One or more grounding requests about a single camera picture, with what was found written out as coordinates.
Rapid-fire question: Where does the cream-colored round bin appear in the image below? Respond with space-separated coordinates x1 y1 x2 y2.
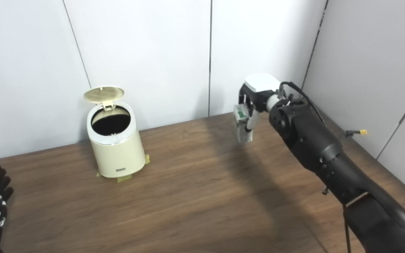
86 101 146 178

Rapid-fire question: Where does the white green milk carton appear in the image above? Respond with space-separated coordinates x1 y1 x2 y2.
233 104 254 144

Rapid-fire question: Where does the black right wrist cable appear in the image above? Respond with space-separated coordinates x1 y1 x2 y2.
278 82 351 253

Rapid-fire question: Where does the yellow plug cable stub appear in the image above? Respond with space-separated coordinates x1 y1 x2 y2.
341 129 367 138

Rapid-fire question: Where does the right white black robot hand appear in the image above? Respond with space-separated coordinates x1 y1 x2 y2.
238 73 283 133

